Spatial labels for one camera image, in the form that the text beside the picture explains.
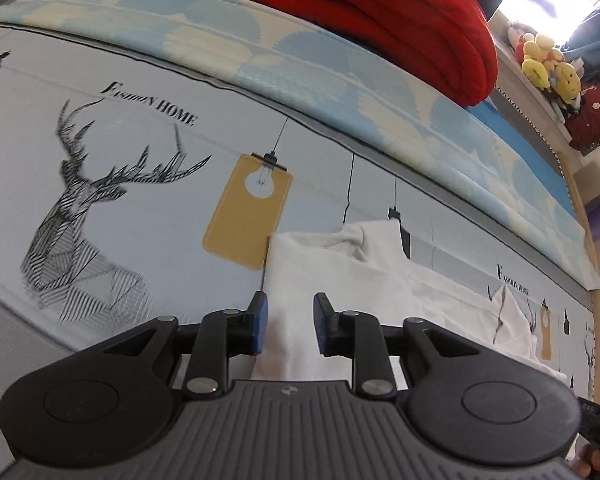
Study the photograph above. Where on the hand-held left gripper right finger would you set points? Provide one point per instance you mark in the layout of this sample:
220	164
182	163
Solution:
323	325

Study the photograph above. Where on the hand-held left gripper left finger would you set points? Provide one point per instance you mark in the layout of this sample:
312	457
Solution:
259	322

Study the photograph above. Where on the white t-shirt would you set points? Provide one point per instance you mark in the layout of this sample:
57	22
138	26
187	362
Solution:
360	280

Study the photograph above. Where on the light blue patterned mat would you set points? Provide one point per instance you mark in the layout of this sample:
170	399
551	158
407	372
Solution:
300	75

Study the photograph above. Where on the blue cloth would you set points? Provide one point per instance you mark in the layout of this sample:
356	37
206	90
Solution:
505	130

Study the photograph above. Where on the dark red cushion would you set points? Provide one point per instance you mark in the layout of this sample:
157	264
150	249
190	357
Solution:
597	115

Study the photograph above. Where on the red folded blanket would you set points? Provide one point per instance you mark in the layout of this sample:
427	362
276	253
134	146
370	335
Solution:
380	20

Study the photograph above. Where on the yellow round face plush toy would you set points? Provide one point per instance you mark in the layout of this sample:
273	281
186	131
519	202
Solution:
566	82

